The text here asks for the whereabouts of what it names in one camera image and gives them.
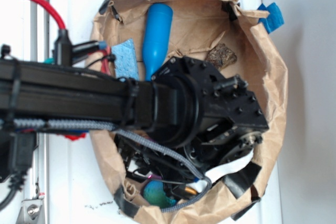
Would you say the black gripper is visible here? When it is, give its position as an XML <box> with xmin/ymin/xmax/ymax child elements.
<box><xmin>115</xmin><ymin>119</ymin><xmax>263</xmax><ymax>204</ymax></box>

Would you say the green ball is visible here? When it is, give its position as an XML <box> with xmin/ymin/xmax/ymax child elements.
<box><xmin>142</xmin><ymin>180</ymin><xmax>177</xmax><ymax>208</ymax></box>

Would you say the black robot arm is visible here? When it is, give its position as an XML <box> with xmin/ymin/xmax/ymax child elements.
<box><xmin>1</xmin><ymin>57</ymin><xmax>268</xmax><ymax>208</ymax></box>

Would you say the brown rock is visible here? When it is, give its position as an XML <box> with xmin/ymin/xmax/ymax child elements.
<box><xmin>205</xmin><ymin>43</ymin><xmax>237</xmax><ymax>71</ymax></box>

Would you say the brown paper bag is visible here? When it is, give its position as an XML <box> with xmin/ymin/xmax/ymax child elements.
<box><xmin>90</xmin><ymin>0</ymin><xmax>288</xmax><ymax>223</ymax></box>

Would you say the blue sponge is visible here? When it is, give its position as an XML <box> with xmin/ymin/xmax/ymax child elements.
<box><xmin>111</xmin><ymin>38</ymin><xmax>140</xmax><ymax>80</ymax></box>

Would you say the blue plastic bottle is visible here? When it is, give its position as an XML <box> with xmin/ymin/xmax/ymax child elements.
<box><xmin>142</xmin><ymin>3</ymin><xmax>173</xmax><ymax>81</ymax></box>

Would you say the blue tape piece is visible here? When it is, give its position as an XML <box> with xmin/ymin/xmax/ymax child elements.
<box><xmin>258</xmin><ymin>2</ymin><xmax>285</xmax><ymax>34</ymax></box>

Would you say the white ribbon cable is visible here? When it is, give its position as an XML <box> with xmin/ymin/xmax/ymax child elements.
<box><xmin>193</xmin><ymin>148</ymin><xmax>255</xmax><ymax>192</ymax></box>

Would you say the aluminium frame rail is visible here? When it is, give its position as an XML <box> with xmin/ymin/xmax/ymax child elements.
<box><xmin>17</xmin><ymin>1</ymin><xmax>49</xmax><ymax>223</ymax></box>

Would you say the grey braided cable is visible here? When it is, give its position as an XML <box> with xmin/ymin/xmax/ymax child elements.
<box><xmin>13</xmin><ymin>119</ymin><xmax>212</xmax><ymax>213</ymax></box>

